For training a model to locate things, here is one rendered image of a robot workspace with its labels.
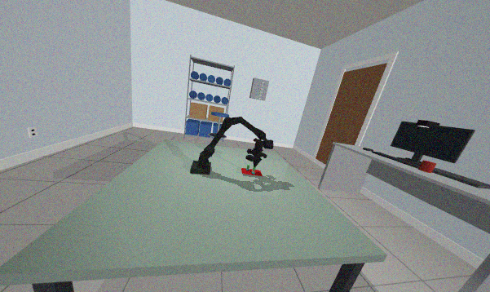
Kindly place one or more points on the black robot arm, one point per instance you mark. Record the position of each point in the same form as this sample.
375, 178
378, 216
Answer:
203, 161

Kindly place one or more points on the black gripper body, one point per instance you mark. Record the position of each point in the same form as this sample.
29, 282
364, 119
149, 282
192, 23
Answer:
256, 155

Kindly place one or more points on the red circuit board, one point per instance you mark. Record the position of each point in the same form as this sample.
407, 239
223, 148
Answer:
251, 171

